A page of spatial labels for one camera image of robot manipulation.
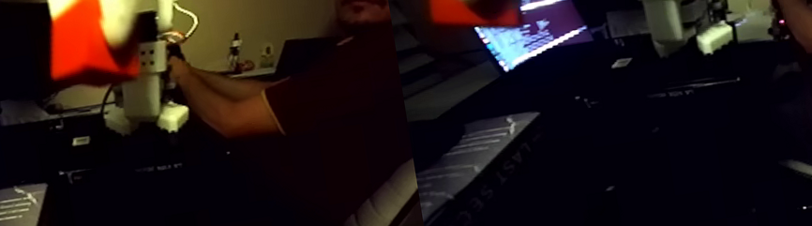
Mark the black box with white print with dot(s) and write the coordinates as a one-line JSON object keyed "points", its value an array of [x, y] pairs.
{"points": [[116, 169]]}

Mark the white paper sheets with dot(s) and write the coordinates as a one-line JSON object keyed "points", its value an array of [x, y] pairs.
{"points": [[25, 110]]}

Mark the small white tag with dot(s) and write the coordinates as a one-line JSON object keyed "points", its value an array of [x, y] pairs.
{"points": [[81, 140]]}

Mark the red cube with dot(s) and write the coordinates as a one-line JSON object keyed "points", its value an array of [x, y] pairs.
{"points": [[82, 51]]}

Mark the small picture frame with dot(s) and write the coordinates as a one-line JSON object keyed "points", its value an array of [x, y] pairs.
{"points": [[267, 55]]}

